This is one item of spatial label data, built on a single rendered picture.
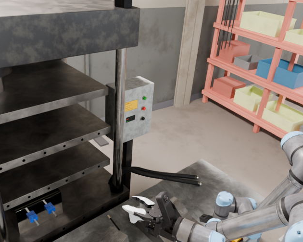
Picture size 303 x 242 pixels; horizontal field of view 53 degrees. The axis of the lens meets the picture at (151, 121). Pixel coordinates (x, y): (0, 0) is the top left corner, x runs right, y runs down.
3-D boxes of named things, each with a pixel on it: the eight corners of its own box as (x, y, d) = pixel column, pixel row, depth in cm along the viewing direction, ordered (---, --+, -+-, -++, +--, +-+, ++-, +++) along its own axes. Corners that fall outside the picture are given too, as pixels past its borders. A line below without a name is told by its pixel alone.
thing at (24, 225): (62, 212, 192) (61, 191, 184) (19, 234, 175) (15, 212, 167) (28, 172, 223) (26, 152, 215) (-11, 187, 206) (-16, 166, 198)
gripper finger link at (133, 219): (118, 222, 109) (144, 228, 108) (120, 208, 107) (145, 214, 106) (120, 216, 112) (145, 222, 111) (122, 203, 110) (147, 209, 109)
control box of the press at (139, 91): (143, 233, 281) (157, 84, 210) (116, 250, 262) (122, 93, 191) (128, 219, 294) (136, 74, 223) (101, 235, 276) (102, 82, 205)
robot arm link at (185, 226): (189, 231, 99) (197, 217, 106) (176, 225, 101) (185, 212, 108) (185, 248, 102) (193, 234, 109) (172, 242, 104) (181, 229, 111)
